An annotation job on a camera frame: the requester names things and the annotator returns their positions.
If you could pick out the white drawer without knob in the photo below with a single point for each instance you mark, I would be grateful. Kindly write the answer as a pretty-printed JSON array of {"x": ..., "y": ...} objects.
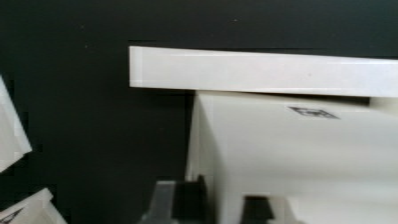
[{"x": 15, "y": 144}]

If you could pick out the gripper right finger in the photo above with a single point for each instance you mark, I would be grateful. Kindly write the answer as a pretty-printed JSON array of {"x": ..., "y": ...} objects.
[{"x": 257, "y": 211}]

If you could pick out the white right rail bar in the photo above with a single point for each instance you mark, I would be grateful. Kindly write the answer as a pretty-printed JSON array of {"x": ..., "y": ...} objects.
[{"x": 262, "y": 72}]

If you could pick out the white drawer with knob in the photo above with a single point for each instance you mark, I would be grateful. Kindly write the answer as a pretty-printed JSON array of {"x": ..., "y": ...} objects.
[{"x": 33, "y": 211}]

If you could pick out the large white drawer cabinet box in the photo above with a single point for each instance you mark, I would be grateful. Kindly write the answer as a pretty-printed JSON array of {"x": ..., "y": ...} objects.
[{"x": 303, "y": 151}]

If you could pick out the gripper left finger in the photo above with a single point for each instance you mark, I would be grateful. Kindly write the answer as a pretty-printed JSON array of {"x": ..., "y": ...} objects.
[{"x": 180, "y": 205}]

